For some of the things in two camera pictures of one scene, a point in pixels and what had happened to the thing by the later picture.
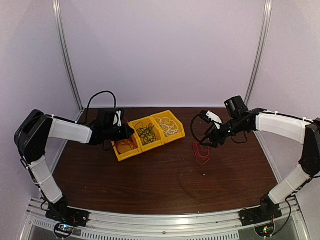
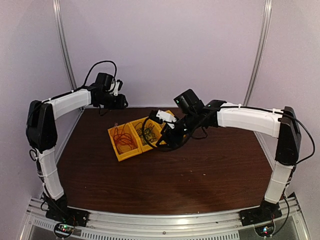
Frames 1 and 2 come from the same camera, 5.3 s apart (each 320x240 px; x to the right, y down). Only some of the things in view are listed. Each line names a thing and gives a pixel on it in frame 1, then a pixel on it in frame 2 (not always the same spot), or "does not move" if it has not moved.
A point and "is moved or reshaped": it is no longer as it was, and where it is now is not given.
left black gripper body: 121,135 → 112,104
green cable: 146,134 does not move
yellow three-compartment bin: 150,133 does not move
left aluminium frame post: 59,23 does not move
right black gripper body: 215,132 → 179,137
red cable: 202,156 is moved or reshaped
